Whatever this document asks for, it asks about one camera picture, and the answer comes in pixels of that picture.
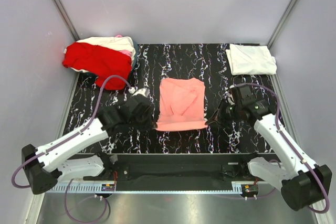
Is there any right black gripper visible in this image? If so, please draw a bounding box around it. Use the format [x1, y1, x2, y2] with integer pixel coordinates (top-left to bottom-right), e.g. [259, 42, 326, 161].
[206, 99, 242, 129]

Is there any salmon pink t-shirt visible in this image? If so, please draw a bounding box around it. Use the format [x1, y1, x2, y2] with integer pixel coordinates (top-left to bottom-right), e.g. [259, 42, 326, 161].
[156, 78, 207, 132]

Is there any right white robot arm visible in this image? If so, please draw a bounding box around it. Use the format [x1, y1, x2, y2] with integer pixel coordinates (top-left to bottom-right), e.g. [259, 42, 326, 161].
[206, 83, 332, 214]

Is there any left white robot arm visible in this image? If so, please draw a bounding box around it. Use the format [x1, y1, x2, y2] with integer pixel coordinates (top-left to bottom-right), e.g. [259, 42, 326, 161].
[22, 89, 153, 195]

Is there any black marble pattern mat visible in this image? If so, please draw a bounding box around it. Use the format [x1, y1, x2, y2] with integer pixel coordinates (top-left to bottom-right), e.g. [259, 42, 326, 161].
[64, 44, 276, 154]

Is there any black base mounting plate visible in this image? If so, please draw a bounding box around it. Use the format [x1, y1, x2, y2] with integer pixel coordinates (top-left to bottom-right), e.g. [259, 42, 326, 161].
[83, 153, 271, 192]

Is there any red t-shirt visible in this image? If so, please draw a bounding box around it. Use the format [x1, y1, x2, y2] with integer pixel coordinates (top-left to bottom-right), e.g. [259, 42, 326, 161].
[62, 42, 132, 87]

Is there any folded white t-shirt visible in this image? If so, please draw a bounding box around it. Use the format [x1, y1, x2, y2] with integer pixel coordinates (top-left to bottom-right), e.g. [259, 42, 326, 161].
[225, 44, 277, 76]

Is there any cream white t-shirt in pile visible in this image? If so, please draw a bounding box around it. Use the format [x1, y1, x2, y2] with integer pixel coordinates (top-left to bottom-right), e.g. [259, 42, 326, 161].
[72, 37, 135, 72]

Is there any right small circuit board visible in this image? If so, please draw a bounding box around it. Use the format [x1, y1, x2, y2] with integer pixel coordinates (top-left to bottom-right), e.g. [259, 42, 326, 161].
[243, 184, 259, 193]

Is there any small circuit board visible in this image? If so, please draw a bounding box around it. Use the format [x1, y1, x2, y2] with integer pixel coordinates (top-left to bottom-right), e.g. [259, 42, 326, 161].
[101, 184, 116, 191]
[243, 184, 259, 193]

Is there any left small circuit board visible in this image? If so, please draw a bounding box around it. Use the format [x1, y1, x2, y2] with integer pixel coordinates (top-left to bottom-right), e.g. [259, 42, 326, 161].
[101, 184, 116, 191]

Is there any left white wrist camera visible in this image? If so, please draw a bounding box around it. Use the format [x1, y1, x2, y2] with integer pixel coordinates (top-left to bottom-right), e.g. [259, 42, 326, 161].
[128, 87, 150, 98]

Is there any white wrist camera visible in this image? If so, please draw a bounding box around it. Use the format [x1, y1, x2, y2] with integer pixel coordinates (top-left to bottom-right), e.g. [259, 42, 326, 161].
[227, 89, 235, 105]
[128, 87, 150, 98]

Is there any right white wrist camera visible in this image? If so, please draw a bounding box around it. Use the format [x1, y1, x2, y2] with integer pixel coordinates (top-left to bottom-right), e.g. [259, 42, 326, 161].
[227, 89, 235, 105]

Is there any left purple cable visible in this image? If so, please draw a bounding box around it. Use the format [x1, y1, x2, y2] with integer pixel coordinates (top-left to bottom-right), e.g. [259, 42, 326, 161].
[10, 74, 136, 223]

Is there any purple cable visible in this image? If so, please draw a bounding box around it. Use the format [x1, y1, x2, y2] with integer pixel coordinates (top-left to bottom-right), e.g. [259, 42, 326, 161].
[10, 74, 136, 223]
[228, 82, 331, 214]

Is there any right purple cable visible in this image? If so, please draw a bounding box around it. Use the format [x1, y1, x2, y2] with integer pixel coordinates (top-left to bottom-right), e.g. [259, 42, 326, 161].
[228, 82, 331, 214]

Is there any aluminium rail frame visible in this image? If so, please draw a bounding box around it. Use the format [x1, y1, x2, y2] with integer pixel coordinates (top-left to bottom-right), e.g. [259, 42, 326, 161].
[25, 161, 329, 224]

